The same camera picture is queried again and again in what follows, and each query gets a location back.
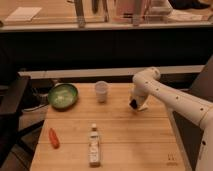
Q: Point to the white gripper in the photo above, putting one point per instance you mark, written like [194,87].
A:
[140,98]

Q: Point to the black eraser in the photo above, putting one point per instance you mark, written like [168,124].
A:
[133,104]

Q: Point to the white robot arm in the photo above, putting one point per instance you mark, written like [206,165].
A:
[196,110]

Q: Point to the translucent plastic cup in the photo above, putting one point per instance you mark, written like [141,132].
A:
[101,90]

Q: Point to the white plastic bottle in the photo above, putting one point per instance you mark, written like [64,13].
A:
[94,147]

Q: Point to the green bowl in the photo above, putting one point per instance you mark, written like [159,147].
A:
[63,96]

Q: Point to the orange carrot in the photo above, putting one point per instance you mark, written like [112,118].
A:
[53,138]

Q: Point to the white paper sheet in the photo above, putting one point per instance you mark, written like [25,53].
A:
[23,14]

